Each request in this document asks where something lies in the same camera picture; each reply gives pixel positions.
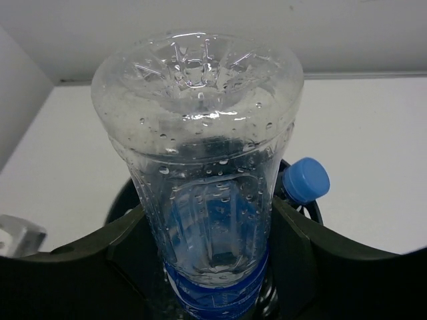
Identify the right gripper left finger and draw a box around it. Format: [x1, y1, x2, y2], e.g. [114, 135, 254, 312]
[1, 206, 163, 319]

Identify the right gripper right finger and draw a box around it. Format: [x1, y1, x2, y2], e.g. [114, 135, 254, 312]
[270, 197, 426, 319]

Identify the blue cap water bottle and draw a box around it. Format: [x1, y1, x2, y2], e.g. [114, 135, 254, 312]
[281, 157, 330, 205]

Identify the white cap blue label bottle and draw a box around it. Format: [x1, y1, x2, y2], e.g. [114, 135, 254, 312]
[91, 32, 304, 319]

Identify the dark round waste bin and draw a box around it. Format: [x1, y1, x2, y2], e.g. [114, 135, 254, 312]
[104, 160, 324, 225]

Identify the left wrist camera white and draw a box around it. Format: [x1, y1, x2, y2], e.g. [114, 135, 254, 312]
[1, 215, 47, 258]

